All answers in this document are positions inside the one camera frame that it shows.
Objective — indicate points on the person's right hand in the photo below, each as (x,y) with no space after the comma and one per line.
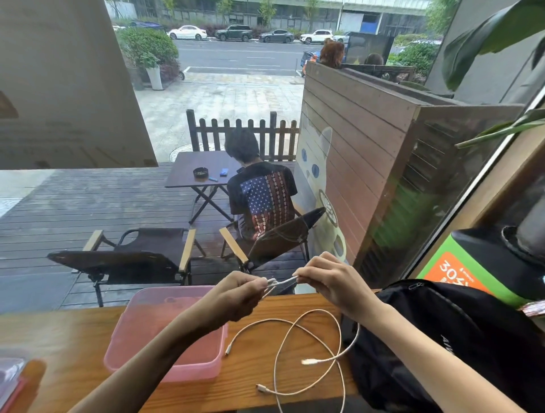
(345,285)

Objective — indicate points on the person's left hand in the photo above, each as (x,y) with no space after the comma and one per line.
(232,298)

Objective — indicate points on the pink plastic container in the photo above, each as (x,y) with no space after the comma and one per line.
(140,332)

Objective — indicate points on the clear container lid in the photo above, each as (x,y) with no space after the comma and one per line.
(8,378)

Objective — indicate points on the person's right forearm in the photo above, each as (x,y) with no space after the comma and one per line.
(426,361)

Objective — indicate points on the person's left forearm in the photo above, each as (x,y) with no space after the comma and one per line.
(149,374)

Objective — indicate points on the small white box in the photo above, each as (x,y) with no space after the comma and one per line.
(306,289)

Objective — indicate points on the dark folding chair wooden armrests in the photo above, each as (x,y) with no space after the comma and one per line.
(140,259)
(276,242)

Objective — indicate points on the green and orange printed stand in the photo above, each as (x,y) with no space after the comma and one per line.
(447,272)

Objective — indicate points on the black backpack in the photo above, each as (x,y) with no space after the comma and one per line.
(447,340)

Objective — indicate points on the black ashtray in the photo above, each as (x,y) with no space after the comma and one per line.
(200,172)

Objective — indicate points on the dark folding outdoor table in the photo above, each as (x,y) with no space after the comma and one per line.
(187,166)

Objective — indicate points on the wooden partition with cat painting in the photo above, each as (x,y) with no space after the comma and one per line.
(362,140)

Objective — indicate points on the dark wooden picket fence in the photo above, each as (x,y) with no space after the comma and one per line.
(192,132)

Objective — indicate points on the crumpled pink wrapper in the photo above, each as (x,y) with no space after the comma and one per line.
(534,308)

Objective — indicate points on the long narrow green leaf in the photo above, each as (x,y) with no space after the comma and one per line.
(502,129)

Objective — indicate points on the blue scooter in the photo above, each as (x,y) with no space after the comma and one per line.
(308,59)

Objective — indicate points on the white planter pot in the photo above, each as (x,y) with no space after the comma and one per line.
(154,78)

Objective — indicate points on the green shrubs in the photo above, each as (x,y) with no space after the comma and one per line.
(417,57)

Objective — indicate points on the dark display board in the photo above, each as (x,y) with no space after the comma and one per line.
(370,47)

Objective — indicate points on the white suv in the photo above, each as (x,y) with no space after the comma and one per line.
(317,37)

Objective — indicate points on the dark grey sedan car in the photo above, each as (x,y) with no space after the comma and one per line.
(276,36)

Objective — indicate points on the dark green suv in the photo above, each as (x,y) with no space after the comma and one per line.
(234,33)

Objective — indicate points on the green bush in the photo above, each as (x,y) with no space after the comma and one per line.
(147,47)

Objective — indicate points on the white sedan car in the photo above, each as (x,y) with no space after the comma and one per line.
(187,32)

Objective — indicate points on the large green leaf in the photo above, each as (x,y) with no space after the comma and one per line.
(489,38)

